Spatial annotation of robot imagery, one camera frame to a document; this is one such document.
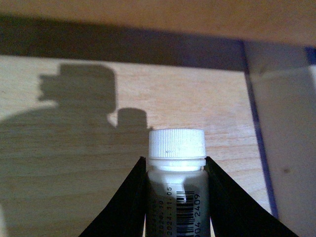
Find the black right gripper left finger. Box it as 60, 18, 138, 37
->
80, 157, 147, 237

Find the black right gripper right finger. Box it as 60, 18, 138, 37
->
204, 157, 297, 237

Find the white medicine bottle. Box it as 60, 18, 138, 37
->
145, 128, 211, 237

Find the wooden drawer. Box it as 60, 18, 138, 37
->
0, 15, 316, 237

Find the wooden nightstand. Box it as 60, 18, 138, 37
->
0, 0, 316, 46

